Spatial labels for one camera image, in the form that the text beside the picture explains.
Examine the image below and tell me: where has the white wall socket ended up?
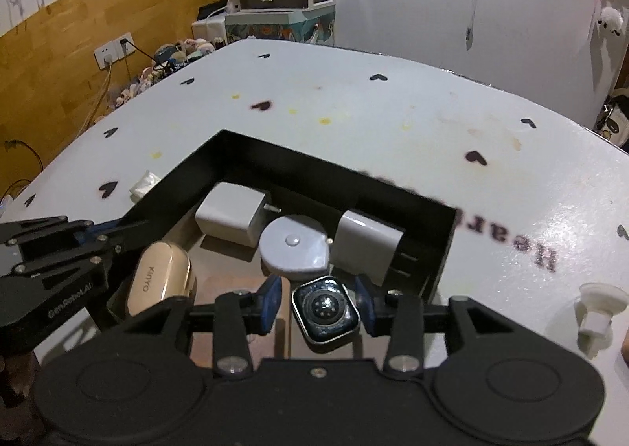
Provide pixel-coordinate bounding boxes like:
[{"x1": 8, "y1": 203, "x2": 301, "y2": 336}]
[{"x1": 94, "y1": 32, "x2": 134, "y2": 71}]

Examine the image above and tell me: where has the white suction knob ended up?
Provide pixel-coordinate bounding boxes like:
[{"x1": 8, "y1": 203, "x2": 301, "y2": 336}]
[{"x1": 574, "y1": 281, "x2": 626, "y2": 356}]

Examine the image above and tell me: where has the gold earbuds case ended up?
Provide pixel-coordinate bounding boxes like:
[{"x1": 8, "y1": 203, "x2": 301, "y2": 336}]
[{"x1": 124, "y1": 240, "x2": 197, "y2": 318}]

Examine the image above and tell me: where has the patterned box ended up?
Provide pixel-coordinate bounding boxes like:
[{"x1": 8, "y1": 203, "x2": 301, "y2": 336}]
[{"x1": 225, "y1": 4, "x2": 337, "y2": 46}]

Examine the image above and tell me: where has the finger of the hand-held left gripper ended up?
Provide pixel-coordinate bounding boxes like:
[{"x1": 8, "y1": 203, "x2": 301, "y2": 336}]
[
  {"x1": 15, "y1": 221, "x2": 151, "y2": 280},
  {"x1": 0, "y1": 216, "x2": 123, "y2": 250}
]

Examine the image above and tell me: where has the crumpled paper scrap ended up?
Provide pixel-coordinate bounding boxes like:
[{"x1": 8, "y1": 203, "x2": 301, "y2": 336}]
[{"x1": 129, "y1": 171, "x2": 162, "y2": 201}]

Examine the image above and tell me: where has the white charger cube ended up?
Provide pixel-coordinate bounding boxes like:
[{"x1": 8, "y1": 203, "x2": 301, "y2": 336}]
[{"x1": 195, "y1": 182, "x2": 278, "y2": 247}]

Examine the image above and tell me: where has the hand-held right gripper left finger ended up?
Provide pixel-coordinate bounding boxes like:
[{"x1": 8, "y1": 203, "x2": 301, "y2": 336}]
[{"x1": 127, "y1": 275, "x2": 284, "y2": 376}]

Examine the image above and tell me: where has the white power cable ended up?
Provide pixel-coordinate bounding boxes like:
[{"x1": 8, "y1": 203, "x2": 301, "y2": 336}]
[{"x1": 79, "y1": 60, "x2": 116, "y2": 132}]

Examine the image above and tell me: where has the white device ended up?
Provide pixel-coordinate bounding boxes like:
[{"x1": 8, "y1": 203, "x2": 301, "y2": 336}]
[{"x1": 191, "y1": 9, "x2": 229, "y2": 41}]

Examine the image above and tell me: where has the pile of plush toys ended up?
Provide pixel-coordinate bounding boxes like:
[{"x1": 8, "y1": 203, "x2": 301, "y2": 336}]
[{"x1": 110, "y1": 37, "x2": 217, "y2": 108}]

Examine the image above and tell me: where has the white charger with prongs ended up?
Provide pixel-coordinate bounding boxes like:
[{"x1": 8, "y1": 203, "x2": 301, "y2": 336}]
[{"x1": 332, "y1": 210, "x2": 419, "y2": 286}]

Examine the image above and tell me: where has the white plush sheep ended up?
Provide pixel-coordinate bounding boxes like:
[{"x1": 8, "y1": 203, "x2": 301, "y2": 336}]
[{"x1": 596, "y1": 6, "x2": 626, "y2": 37}]

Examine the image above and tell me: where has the black storage box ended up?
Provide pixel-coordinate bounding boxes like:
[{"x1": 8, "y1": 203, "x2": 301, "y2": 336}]
[{"x1": 91, "y1": 129, "x2": 458, "y2": 363}]

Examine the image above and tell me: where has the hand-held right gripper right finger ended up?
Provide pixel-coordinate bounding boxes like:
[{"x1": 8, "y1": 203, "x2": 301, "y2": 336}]
[{"x1": 354, "y1": 274, "x2": 518, "y2": 376}]

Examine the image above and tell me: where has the panda bag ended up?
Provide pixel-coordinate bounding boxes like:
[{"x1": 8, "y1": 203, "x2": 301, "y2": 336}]
[{"x1": 594, "y1": 87, "x2": 629, "y2": 149}]

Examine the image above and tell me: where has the smartwatch without strap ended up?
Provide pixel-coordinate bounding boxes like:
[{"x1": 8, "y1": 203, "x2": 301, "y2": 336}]
[{"x1": 291, "y1": 275, "x2": 359, "y2": 346}]

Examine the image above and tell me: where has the white round tape measure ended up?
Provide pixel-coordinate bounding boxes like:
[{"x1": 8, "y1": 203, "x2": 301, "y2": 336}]
[{"x1": 259, "y1": 213, "x2": 331, "y2": 276}]

